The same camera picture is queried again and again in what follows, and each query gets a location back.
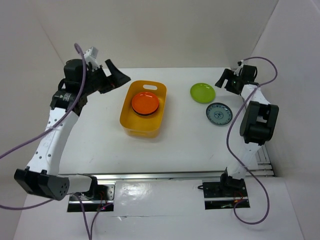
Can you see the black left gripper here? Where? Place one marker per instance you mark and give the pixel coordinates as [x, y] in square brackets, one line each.
[116, 79]

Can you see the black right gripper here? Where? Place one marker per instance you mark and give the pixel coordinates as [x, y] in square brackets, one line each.
[226, 75]

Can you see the green plate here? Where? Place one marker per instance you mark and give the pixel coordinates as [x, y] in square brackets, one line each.
[202, 93]

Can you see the orange plate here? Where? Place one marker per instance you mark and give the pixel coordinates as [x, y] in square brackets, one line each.
[145, 102]

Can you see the blue patterned plate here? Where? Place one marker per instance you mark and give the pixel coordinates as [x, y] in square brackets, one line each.
[219, 114]

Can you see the black plate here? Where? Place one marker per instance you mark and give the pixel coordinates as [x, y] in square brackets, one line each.
[144, 114]

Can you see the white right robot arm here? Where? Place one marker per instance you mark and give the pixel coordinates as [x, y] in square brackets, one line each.
[257, 125]

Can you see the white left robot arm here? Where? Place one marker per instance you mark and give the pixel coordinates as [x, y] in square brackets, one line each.
[41, 175]

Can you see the yellow plastic bin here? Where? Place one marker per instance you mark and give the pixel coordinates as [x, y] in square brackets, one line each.
[139, 126]

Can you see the aluminium rail right side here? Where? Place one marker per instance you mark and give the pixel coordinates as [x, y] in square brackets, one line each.
[265, 168]

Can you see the aluminium rail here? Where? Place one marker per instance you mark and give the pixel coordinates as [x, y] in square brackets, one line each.
[159, 176]
[265, 168]

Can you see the aluminium rail front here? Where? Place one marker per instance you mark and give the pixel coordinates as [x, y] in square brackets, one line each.
[159, 176]

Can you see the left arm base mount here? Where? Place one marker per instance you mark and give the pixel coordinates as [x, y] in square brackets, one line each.
[103, 199]

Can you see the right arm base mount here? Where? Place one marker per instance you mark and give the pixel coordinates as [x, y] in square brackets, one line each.
[225, 193]

